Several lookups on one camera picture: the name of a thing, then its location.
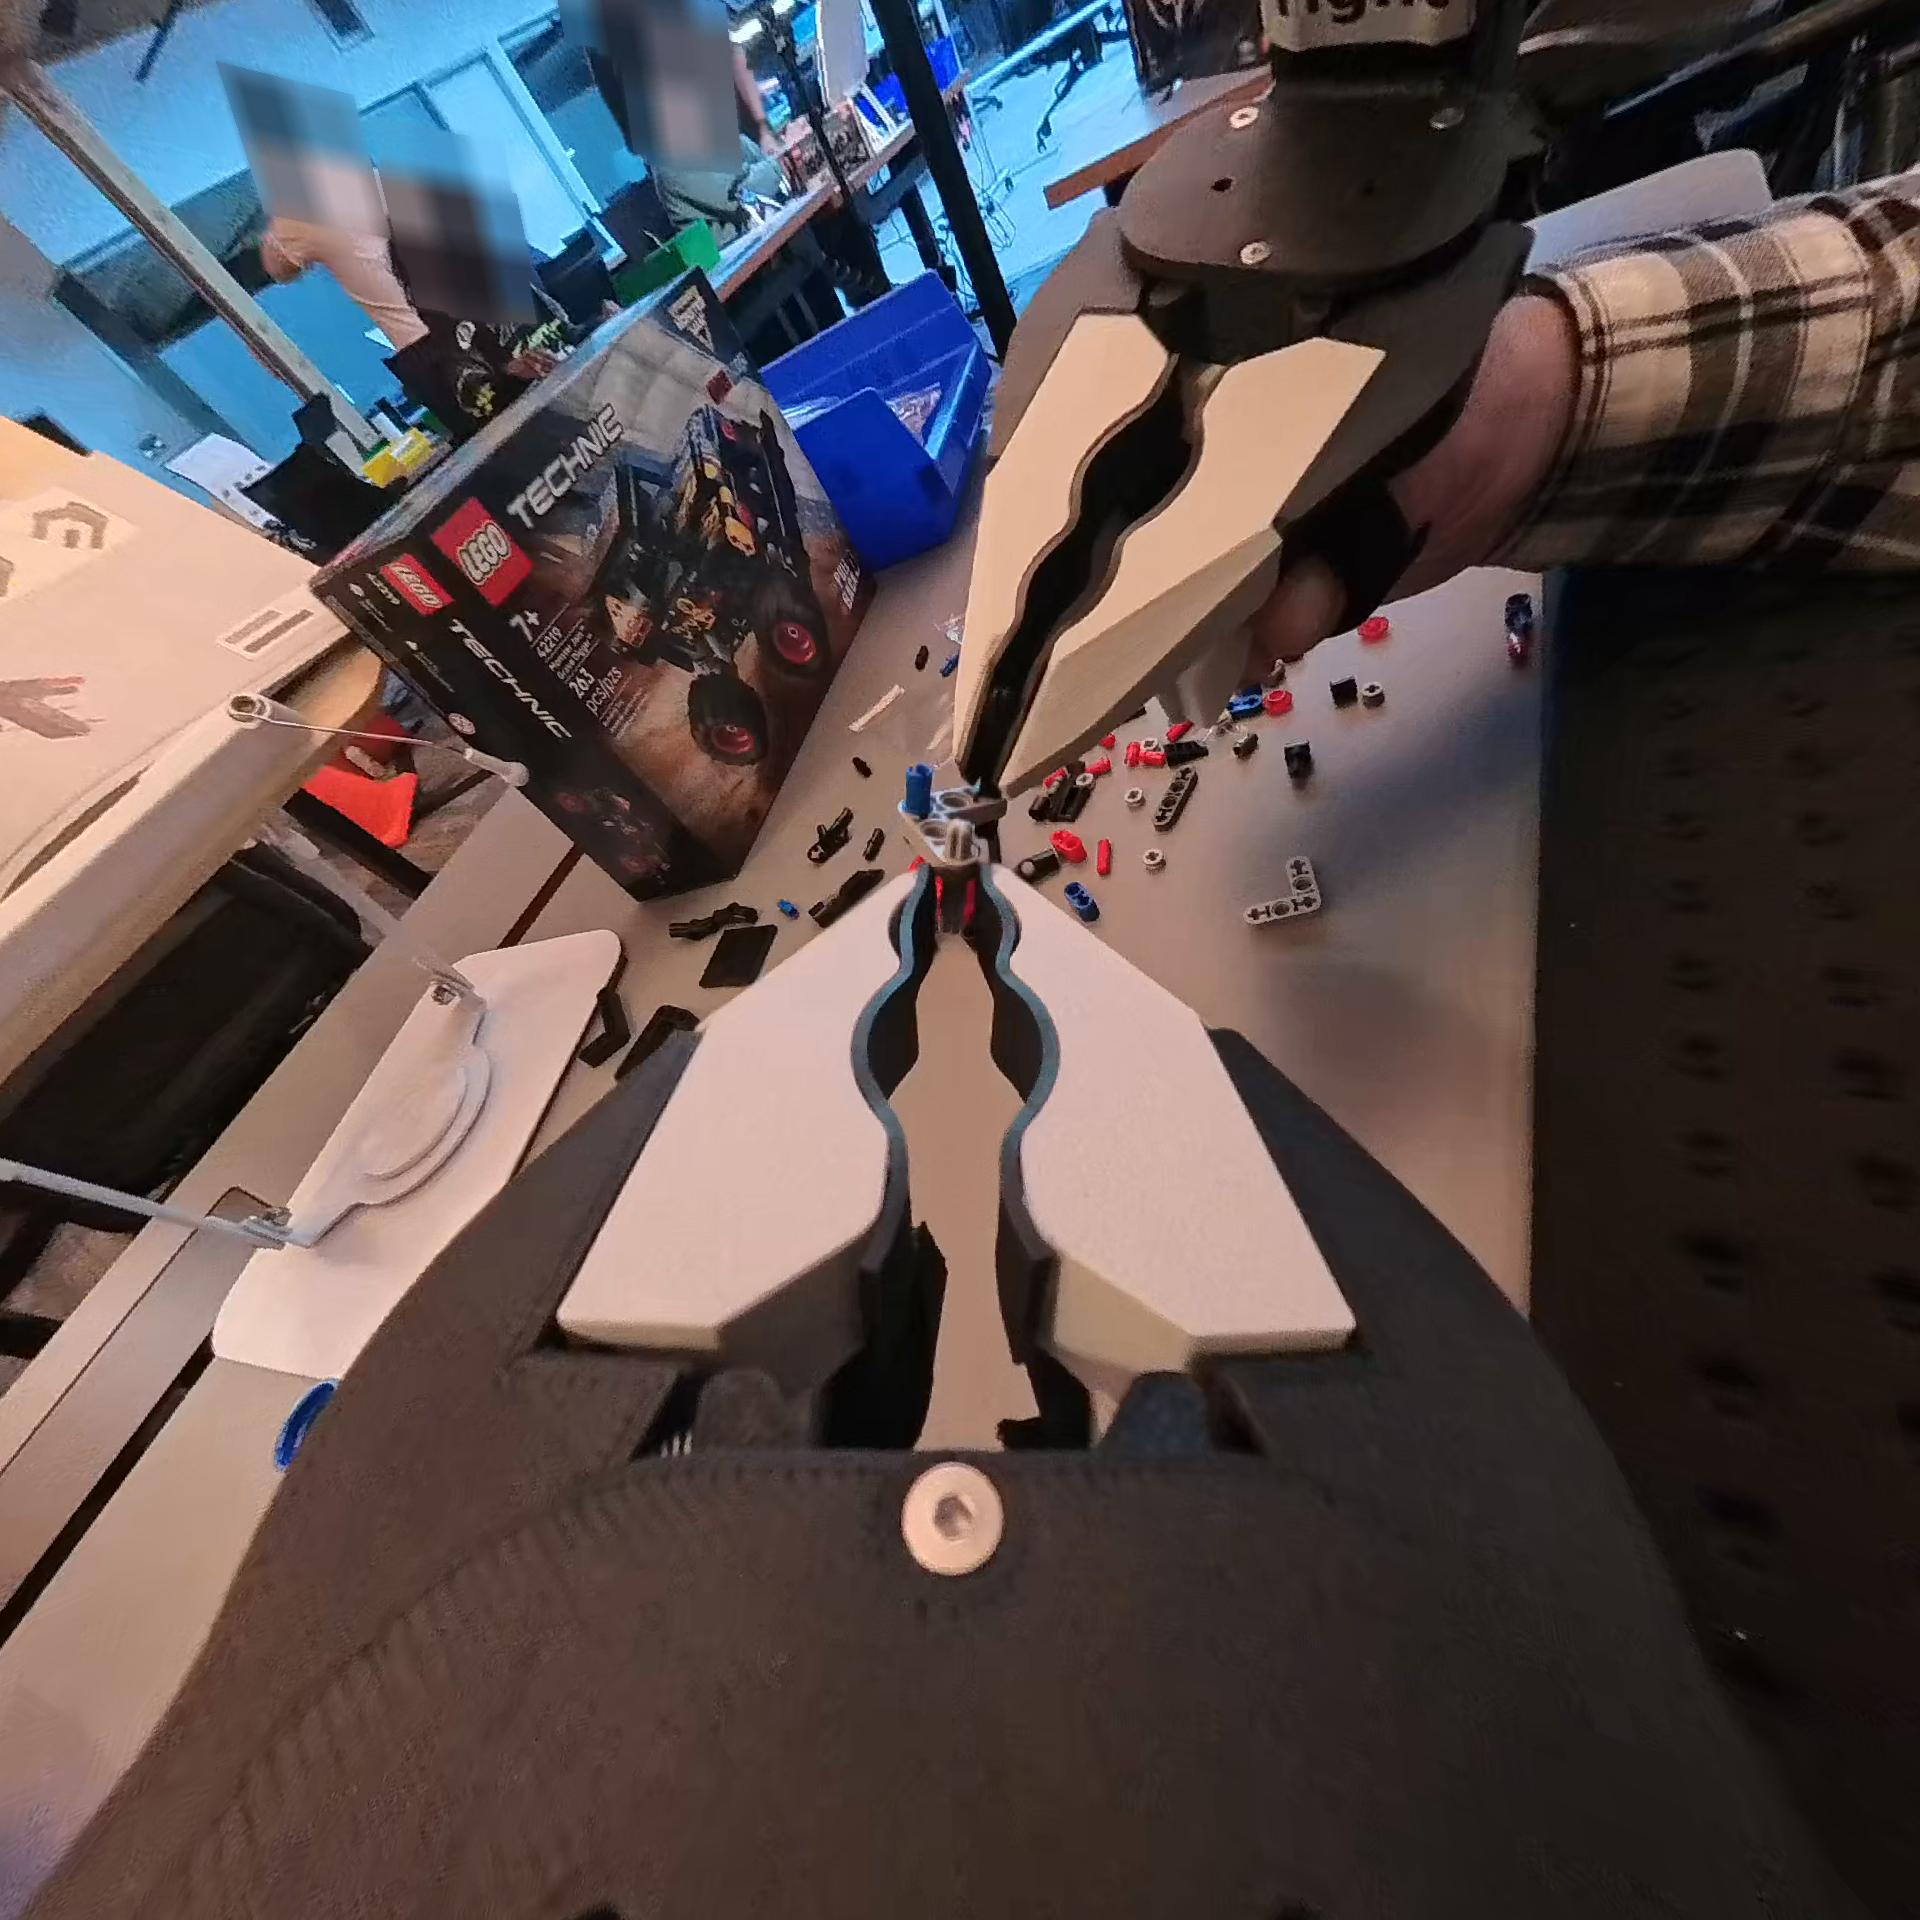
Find black perforated mat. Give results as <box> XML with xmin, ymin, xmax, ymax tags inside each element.
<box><xmin>1532</xmin><ymin>569</ymin><xmax>1920</xmax><ymax>1920</ymax></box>

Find grey beam brick assembly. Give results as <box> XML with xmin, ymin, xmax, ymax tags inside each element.
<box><xmin>898</xmin><ymin>763</ymin><xmax>1004</xmax><ymax>940</ymax></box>

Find black toy car box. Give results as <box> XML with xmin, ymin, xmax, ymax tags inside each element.
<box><xmin>1126</xmin><ymin>0</ymin><xmax>1275</xmax><ymax>90</ymax></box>

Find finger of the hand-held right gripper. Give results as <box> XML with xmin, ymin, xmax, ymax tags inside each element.
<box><xmin>991</xmin><ymin>340</ymin><xmax>1390</xmax><ymax>802</ymax></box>
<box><xmin>953</xmin><ymin>308</ymin><xmax>1187</xmax><ymax>782</ymax></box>

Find white book stand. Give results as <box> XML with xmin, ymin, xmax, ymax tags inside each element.
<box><xmin>0</xmin><ymin>629</ymin><xmax>625</xmax><ymax>1384</ymax></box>

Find person's right hand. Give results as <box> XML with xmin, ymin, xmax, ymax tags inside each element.
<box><xmin>1246</xmin><ymin>288</ymin><xmax>1579</xmax><ymax>678</ymax></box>

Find orange cone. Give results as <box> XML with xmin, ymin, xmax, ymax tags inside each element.
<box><xmin>299</xmin><ymin>755</ymin><xmax>423</xmax><ymax>859</ymax></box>

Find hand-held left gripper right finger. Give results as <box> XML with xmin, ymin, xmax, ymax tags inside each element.
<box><xmin>969</xmin><ymin>870</ymin><xmax>1360</xmax><ymax>1449</ymax></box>

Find blue open-front bin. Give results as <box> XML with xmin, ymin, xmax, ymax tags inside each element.
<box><xmin>756</xmin><ymin>270</ymin><xmax>991</xmax><ymax>572</ymax></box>

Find black toy truck box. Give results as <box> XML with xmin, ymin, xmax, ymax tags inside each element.
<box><xmin>307</xmin><ymin>270</ymin><xmax>877</xmax><ymax>902</ymax></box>

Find black steel post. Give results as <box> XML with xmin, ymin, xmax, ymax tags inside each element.
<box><xmin>871</xmin><ymin>0</ymin><xmax>1022</xmax><ymax>361</ymax></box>

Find grey desk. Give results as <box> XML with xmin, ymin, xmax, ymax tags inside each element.
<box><xmin>0</xmin><ymin>564</ymin><xmax>1545</xmax><ymax>1920</ymax></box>

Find green crate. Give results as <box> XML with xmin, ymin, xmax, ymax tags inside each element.
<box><xmin>607</xmin><ymin>221</ymin><xmax>723</xmax><ymax>302</ymax></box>

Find person's right forearm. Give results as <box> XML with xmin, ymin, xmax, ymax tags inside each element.
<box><xmin>1497</xmin><ymin>171</ymin><xmax>1920</xmax><ymax>580</ymax></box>

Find wooden table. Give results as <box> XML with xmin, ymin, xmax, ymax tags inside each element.
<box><xmin>1041</xmin><ymin>67</ymin><xmax>1275</xmax><ymax>213</ymax></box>

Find open instruction booklet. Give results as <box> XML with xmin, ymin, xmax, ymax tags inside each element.
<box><xmin>0</xmin><ymin>419</ymin><xmax>351</xmax><ymax>719</ymax></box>

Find scattered toy brick pieces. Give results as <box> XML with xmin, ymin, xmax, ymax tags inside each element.
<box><xmin>660</xmin><ymin>593</ymin><xmax>1541</xmax><ymax>990</ymax></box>

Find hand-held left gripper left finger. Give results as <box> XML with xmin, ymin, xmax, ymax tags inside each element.
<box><xmin>556</xmin><ymin>873</ymin><xmax>961</xmax><ymax>1449</ymax></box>

